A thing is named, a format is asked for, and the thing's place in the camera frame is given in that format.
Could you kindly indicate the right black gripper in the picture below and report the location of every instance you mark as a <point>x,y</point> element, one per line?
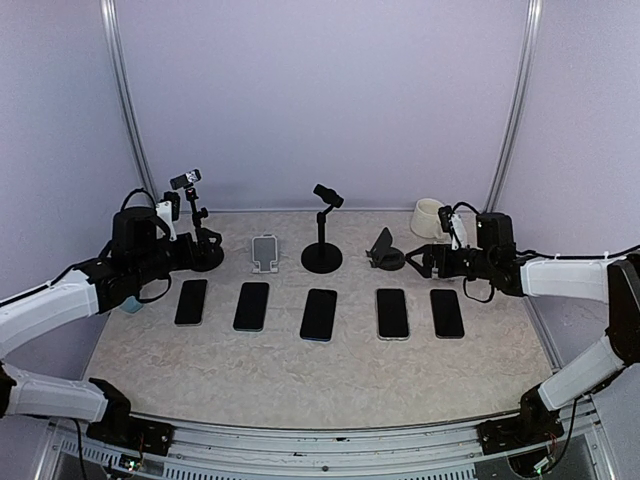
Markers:
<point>431,251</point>

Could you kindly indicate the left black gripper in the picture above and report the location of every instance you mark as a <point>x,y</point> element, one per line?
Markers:
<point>205,254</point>

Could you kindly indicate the black round-base phone stand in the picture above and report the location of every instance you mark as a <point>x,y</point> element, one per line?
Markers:
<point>192,200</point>

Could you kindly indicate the small black disc phone stand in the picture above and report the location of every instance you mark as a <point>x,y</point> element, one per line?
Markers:
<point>383,255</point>

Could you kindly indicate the white folding phone stand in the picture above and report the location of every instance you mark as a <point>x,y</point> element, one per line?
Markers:
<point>265,254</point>

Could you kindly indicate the black smartphone white back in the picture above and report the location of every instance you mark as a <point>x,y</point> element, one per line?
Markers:
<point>191,302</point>

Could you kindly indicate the blue-edged black smartphone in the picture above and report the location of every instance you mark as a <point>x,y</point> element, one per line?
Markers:
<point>319,314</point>

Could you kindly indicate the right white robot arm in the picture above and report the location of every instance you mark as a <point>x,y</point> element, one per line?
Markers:
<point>562,288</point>

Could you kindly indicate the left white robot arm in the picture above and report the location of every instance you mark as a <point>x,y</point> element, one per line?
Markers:
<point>31,314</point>

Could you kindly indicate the cream ceramic mug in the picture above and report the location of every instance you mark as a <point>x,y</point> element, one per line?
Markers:
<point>425,221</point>

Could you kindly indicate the light blue plastic cup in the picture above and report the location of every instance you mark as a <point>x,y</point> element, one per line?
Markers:
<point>131,305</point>

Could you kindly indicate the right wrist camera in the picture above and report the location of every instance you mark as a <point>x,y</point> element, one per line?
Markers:
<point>452,224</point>

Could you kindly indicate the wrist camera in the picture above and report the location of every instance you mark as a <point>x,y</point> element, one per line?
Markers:
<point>452,224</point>
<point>168,209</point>

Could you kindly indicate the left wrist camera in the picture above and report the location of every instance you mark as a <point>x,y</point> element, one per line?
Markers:
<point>168,209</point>

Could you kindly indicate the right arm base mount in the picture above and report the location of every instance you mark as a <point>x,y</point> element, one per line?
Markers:
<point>497,436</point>

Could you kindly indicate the front aluminium rail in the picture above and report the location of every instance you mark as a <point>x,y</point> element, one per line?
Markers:
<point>449,450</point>

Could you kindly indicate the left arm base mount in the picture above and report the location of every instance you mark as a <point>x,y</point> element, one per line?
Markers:
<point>141,435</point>

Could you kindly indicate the left aluminium frame post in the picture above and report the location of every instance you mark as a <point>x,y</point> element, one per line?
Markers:
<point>116,51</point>

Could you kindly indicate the aluminium frame post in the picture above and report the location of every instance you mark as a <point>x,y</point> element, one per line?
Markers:
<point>518,101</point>
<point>116,51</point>

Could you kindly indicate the right aluminium frame post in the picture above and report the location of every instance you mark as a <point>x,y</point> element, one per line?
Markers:
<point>518,101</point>

